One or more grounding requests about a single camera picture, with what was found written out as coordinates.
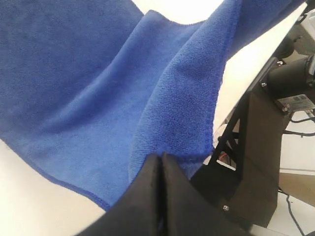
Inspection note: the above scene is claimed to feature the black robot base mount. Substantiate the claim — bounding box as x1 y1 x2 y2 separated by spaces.
191 58 289 227

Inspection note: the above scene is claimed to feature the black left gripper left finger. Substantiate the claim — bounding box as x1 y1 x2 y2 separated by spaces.
78 153 161 236

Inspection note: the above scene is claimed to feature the blue microfibre towel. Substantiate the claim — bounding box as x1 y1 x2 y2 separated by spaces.
0 0 301 210

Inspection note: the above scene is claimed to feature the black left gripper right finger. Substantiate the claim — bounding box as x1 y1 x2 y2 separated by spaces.
161 152 249 236

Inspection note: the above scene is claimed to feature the black base motor cylinder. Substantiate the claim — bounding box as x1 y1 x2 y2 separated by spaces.
267 55 315 94

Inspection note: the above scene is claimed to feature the black floor cable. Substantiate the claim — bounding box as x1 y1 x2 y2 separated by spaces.
278 186 313 236

